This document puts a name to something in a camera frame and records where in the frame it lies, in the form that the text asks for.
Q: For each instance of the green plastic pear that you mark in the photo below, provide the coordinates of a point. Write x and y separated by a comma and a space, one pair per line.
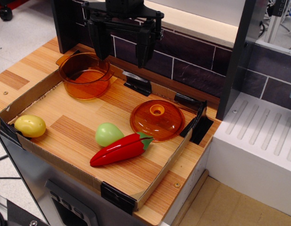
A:
107, 133

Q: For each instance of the white drying rack sink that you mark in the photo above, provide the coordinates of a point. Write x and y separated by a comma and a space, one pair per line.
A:
251, 152

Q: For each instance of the dark grey vertical post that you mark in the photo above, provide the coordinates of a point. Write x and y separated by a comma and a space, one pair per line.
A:
247, 34

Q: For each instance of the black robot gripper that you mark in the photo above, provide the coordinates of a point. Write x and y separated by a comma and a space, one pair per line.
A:
102, 17

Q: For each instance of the cardboard fence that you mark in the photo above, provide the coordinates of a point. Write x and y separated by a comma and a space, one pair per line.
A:
33, 86

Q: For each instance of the orange transparent pot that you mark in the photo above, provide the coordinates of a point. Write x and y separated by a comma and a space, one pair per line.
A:
84, 75

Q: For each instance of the black caster wheel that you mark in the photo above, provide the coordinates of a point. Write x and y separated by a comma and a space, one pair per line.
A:
6, 13

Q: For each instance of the yellow plastic potato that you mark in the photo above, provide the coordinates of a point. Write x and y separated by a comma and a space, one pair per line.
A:
30, 126

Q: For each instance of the orange transparent pot lid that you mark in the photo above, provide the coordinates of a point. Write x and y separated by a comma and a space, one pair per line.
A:
157, 118

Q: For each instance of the red plastic chili pepper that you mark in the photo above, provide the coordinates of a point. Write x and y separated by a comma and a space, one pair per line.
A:
125, 148

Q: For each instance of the toy oven front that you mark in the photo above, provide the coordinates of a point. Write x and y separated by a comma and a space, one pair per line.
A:
62, 200

